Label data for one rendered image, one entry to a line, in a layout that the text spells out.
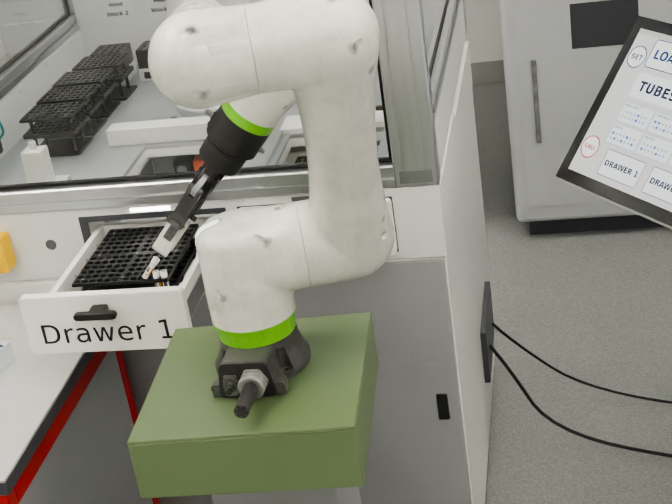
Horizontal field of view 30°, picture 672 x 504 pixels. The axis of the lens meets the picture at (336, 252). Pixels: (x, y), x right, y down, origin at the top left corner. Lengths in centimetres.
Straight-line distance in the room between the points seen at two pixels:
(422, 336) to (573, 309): 138
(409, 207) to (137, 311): 54
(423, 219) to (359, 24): 83
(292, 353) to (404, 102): 54
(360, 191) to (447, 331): 73
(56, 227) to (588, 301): 183
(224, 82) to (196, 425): 55
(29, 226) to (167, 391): 67
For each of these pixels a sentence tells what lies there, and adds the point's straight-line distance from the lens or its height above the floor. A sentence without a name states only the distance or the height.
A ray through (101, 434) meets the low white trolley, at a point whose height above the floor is 57.
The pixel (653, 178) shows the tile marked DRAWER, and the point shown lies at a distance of 208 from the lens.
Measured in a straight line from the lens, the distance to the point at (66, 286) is 230.
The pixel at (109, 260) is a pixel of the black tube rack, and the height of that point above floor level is 90.
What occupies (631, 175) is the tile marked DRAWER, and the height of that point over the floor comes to 100.
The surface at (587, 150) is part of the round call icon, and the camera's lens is 219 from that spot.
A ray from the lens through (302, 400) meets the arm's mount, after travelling 185.
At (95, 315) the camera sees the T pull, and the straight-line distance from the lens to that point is 211.
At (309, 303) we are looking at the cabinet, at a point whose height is 72.
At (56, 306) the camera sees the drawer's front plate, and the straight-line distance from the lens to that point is 217.
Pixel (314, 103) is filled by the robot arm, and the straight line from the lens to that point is 159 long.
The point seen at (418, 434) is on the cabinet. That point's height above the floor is 41.
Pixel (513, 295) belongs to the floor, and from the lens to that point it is 385.
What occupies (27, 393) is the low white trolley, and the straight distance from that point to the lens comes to 224.
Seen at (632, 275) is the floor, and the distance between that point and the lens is 392.
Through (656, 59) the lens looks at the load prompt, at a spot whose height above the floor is 115.
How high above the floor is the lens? 185
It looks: 26 degrees down
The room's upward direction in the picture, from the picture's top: 9 degrees counter-clockwise
